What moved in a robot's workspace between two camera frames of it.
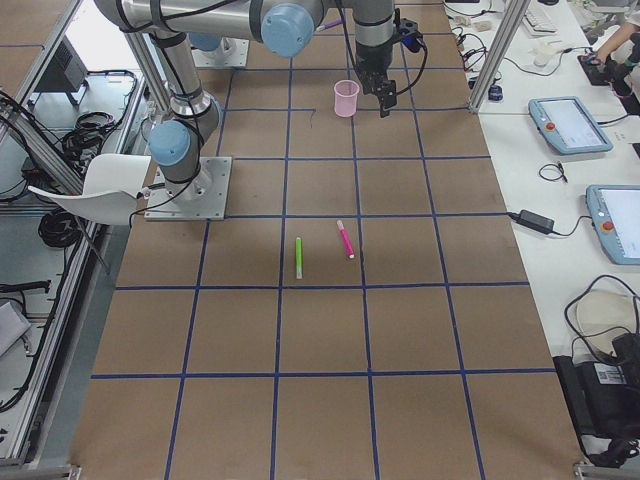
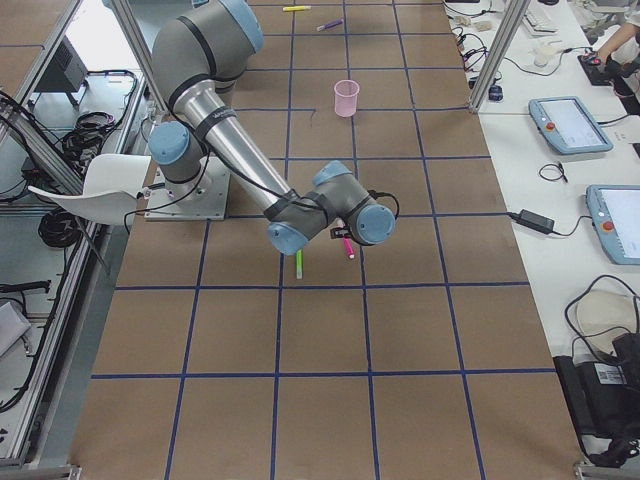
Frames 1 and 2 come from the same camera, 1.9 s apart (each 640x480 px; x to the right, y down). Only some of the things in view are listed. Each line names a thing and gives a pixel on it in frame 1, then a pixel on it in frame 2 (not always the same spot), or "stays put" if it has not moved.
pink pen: x=349 y=250 stays put
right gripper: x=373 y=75 → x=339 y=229
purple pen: x=328 y=25 stays put
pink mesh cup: x=345 y=94 stays put
